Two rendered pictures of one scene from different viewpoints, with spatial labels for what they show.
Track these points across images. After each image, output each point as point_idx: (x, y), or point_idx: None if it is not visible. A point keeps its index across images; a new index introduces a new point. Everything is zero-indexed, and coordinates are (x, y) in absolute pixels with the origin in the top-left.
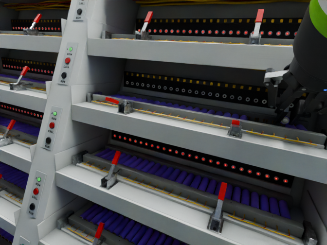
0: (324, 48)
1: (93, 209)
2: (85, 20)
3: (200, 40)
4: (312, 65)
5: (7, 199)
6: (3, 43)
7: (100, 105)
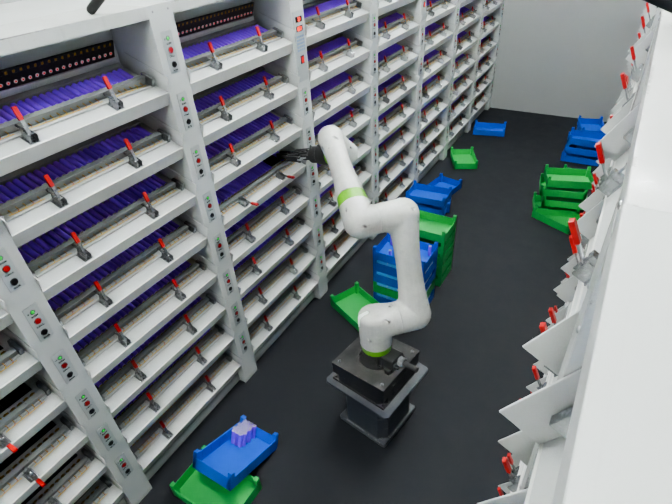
0: (326, 164)
1: None
2: (207, 174)
3: (248, 142)
4: (321, 164)
5: (195, 320)
6: (132, 242)
7: (224, 212)
